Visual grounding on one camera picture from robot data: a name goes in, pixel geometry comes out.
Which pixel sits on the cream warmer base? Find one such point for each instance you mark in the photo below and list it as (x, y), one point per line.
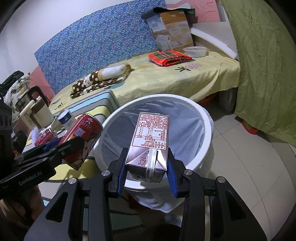
(25, 115)

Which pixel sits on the white foam board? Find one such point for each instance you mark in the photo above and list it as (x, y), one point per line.
(215, 36)

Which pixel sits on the blue white paper cup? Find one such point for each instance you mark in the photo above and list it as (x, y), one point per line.
(66, 119)

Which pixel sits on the red snack can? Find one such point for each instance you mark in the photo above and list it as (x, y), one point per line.
(81, 138)

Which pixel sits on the white plastic bowl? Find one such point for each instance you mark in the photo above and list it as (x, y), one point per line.
(195, 51)

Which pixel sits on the floral bag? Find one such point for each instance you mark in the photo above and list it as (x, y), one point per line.
(15, 92)

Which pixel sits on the blue patterned headboard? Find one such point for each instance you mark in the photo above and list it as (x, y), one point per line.
(104, 37)

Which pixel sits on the black bag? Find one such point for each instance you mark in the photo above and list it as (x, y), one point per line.
(5, 86)

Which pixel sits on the red white snack packet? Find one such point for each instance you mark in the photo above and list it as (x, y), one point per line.
(46, 136)

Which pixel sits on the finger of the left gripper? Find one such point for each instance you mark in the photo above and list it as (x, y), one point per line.
(43, 148)
(57, 155)

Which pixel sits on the person's left hand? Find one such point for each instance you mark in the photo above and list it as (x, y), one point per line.
(23, 207)

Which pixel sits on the brown polka dot blanket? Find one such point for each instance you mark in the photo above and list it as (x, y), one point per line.
(100, 79)

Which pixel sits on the red plaid folded cloth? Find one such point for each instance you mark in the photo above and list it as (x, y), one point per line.
(168, 58)

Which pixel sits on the bedding package box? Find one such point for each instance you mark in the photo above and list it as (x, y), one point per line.
(171, 27)

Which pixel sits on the white tissue pack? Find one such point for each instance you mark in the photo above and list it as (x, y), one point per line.
(35, 135)

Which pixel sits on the translucent bin liner bag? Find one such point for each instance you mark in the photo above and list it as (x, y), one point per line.
(190, 129)

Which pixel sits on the cream brown kettle mug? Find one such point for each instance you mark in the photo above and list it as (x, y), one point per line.
(40, 114)

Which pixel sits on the yellow bed sheet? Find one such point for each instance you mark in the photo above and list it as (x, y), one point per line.
(194, 80)

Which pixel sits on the white trash bin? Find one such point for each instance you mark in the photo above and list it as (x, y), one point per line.
(157, 196)

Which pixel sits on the striped table cloth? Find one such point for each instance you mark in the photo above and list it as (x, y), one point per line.
(98, 104)

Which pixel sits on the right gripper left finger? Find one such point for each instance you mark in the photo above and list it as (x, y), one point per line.
(119, 174)

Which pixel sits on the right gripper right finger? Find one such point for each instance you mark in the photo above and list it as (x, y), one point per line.
(175, 171)

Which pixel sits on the green curtain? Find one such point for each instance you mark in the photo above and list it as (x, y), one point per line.
(266, 50)

